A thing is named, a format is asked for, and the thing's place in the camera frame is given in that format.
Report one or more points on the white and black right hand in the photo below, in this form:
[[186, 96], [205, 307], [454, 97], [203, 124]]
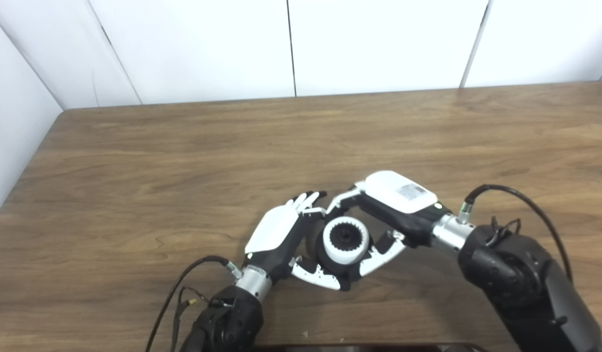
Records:
[[398, 193]]

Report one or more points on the white and black left hand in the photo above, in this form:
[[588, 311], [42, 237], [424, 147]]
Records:
[[274, 230]]

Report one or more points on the round black plastic part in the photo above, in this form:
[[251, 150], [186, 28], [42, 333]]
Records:
[[346, 236]]

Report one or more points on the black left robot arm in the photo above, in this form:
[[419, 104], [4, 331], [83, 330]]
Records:
[[232, 318]]

